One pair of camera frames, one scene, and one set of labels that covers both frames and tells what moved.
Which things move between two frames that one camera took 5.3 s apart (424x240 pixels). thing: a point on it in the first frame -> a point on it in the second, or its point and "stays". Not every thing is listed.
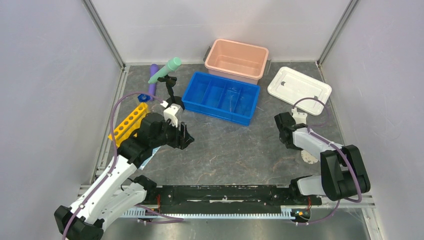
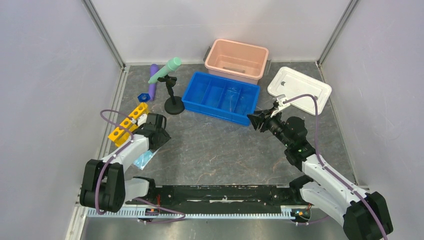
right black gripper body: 289,145 -> 276,125
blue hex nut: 143,98 stays
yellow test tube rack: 131,123 stays
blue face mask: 147,160 stays
